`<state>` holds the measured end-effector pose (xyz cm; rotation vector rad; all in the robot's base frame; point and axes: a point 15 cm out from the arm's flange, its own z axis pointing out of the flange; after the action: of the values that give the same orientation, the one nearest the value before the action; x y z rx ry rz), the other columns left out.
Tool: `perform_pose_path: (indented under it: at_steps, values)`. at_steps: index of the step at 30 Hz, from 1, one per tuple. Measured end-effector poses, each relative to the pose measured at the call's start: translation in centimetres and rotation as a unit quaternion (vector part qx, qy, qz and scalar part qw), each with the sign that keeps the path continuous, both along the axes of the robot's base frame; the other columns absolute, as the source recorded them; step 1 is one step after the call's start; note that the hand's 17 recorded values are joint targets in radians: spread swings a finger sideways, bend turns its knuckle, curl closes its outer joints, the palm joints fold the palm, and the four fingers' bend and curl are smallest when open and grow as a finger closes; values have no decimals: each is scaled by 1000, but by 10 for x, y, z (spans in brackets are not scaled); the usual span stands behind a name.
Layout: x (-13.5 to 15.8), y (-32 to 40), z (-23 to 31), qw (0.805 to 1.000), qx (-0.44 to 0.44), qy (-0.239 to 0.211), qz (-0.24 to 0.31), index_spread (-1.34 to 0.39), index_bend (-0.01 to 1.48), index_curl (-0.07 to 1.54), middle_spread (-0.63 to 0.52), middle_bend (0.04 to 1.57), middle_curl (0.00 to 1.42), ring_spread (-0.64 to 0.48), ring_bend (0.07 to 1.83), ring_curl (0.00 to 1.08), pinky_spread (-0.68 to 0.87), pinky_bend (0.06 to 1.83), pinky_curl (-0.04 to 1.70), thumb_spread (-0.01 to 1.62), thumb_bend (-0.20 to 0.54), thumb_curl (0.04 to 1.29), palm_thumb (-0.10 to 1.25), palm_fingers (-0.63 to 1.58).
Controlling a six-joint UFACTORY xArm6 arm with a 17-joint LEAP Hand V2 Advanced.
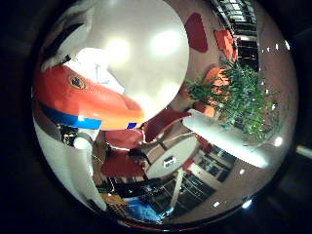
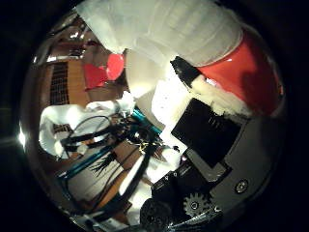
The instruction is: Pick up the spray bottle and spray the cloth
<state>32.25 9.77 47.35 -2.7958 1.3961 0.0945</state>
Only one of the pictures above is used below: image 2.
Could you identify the teal metal frame bar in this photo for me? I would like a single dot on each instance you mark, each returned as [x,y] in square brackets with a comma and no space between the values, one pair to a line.
[146,120]

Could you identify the wooden cabinet with dark grille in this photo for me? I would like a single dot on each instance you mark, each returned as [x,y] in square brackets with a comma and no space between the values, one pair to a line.
[64,83]

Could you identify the red chair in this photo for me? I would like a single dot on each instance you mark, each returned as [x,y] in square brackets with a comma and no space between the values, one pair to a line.
[95,76]
[114,66]

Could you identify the orange spray bottle white trigger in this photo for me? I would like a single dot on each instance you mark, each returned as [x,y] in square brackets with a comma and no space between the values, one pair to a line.
[199,35]

